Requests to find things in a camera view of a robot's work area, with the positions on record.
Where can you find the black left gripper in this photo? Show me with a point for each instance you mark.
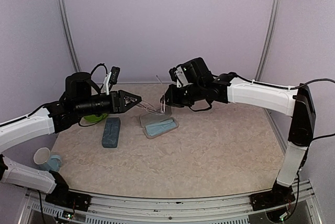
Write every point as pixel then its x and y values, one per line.
pixel 117 103

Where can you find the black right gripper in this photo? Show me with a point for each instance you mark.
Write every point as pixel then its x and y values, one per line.
pixel 172 100

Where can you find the purple lens pink sunglasses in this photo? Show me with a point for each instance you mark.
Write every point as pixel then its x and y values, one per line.
pixel 159 107

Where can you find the pink glasses case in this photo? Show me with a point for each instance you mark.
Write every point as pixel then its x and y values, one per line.
pixel 148 118

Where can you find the light blue cloth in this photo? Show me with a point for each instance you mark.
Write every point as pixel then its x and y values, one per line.
pixel 160 127

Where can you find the grey-blue glasses case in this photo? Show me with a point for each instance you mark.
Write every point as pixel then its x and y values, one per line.
pixel 111 132

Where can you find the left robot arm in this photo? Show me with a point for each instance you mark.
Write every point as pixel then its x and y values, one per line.
pixel 82 97

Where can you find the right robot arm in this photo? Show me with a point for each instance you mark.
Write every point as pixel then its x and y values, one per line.
pixel 193 81

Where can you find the green plate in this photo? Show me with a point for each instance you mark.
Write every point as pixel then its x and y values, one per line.
pixel 95 118

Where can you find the light blue mug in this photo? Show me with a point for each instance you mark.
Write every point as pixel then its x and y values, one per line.
pixel 47 161

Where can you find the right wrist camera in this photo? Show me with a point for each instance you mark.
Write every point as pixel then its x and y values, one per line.
pixel 178 77

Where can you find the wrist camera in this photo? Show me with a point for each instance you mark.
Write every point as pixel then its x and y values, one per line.
pixel 110 80
pixel 178 77

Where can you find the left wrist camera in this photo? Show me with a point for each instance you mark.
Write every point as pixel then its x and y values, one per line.
pixel 110 80

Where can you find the right aluminium corner post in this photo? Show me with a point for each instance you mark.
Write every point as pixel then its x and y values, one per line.
pixel 268 39

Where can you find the aluminium corner post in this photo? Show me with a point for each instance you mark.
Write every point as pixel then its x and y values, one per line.
pixel 68 36
pixel 268 39

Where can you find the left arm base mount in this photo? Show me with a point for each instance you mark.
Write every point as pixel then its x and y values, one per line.
pixel 62 196

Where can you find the front aluminium rail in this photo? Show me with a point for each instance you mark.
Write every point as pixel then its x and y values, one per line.
pixel 222 209

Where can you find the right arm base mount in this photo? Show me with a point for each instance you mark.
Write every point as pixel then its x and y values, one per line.
pixel 278 195

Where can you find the left aluminium corner post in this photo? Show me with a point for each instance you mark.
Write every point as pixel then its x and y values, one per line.
pixel 68 36

